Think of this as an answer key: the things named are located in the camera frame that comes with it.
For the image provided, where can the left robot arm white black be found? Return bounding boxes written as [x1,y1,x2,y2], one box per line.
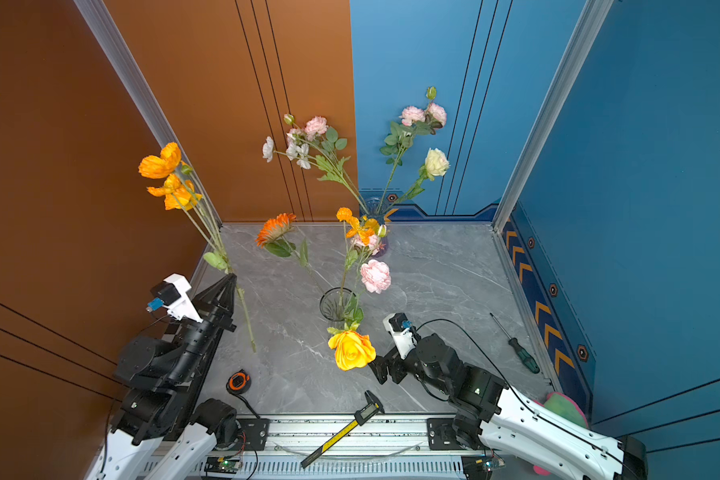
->
[87,273,245,479]

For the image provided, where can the right circuit board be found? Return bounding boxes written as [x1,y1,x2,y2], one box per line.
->
[461,456,506,480]

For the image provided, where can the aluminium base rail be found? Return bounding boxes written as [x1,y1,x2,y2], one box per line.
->
[86,413,610,480]

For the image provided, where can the purple blue glass vase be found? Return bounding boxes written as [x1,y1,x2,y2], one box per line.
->
[366,196,389,259]

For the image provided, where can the pink peony spray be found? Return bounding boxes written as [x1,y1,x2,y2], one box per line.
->
[380,86,447,219]
[279,113,369,214]

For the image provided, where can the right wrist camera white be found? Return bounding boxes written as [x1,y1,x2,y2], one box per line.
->
[382,313,416,360]

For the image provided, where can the cream rose with leaves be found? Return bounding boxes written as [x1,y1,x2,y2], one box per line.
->
[393,148,450,205]

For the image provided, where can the orange poppy flower stem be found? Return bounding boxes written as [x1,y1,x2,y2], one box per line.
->
[336,207,376,286]

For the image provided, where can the yellow black caliper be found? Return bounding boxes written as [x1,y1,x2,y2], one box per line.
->
[300,390,385,469]

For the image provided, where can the circuit board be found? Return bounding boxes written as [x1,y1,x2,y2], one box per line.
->
[203,456,242,478]
[461,456,506,480]

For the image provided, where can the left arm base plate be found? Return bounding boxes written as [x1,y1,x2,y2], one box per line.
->
[215,418,270,452]

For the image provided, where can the orange black tape measure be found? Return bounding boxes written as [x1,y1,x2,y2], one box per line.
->
[226,369,251,396]

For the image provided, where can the small orange blossom stems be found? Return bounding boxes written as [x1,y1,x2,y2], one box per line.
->
[137,142,258,353]

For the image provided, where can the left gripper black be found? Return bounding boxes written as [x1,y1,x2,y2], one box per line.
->
[170,276,236,387]

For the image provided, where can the orange rose with leaves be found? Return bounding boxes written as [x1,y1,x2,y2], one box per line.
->
[328,300,377,371]

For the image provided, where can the left circuit board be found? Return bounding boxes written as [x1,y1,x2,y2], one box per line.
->
[203,456,242,478]

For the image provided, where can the green handled screwdriver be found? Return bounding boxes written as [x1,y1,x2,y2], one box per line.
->
[489,312,540,374]

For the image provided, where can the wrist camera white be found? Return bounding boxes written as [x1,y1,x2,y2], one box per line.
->
[382,313,416,360]
[146,274,203,323]

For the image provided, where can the orange gerbera with leaf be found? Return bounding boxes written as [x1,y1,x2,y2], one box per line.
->
[256,213,329,293]

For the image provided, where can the small white blossom spray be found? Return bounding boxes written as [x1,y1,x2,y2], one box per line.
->
[262,126,368,214]

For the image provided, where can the plush toy white green pink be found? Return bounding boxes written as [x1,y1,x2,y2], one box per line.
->
[532,392,589,476]

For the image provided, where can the pink rose bundle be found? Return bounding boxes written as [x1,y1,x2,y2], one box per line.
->
[352,226,391,294]

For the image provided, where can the clear grey glass vase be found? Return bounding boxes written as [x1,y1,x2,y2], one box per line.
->
[319,287,358,327]

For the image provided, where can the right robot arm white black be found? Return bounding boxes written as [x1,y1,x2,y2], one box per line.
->
[370,331,648,479]

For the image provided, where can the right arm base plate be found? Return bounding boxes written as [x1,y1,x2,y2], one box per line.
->
[426,417,487,452]

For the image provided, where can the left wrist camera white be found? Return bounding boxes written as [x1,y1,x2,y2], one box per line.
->
[146,274,203,323]

